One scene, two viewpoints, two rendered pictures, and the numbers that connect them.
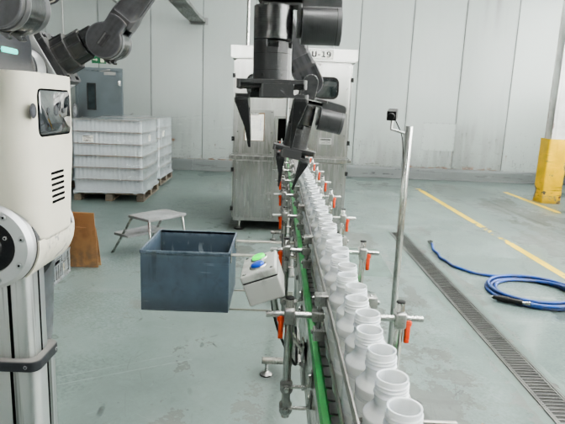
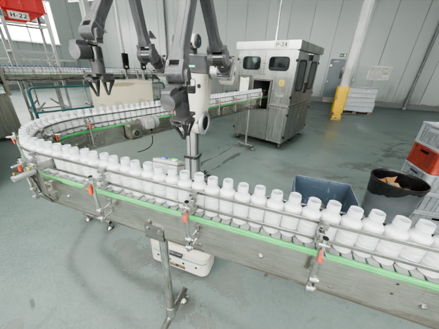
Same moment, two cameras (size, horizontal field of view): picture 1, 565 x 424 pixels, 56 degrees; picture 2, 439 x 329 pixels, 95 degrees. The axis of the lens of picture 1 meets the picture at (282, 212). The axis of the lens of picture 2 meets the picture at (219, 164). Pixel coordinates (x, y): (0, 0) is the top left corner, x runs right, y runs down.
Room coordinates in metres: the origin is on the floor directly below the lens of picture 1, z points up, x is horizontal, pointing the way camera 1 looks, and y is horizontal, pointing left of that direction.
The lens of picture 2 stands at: (1.67, -0.73, 1.54)
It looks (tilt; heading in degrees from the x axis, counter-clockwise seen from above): 26 degrees down; 109
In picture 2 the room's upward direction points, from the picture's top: 3 degrees clockwise
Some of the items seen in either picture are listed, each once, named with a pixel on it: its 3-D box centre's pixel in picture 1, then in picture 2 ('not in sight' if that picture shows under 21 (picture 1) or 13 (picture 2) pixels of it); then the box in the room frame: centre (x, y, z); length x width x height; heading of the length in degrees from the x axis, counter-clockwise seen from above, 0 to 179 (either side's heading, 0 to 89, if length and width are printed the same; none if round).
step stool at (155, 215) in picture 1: (150, 233); not in sight; (4.93, 1.27, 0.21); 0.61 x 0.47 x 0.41; 54
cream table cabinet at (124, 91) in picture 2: not in sight; (125, 108); (-1.90, 2.89, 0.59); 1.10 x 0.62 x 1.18; 73
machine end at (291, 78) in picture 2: not in sight; (275, 94); (1.19, 4.39, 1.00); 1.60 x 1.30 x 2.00; 73
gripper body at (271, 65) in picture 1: (271, 67); (98, 68); (0.81, 0.02, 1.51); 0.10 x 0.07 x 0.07; 91
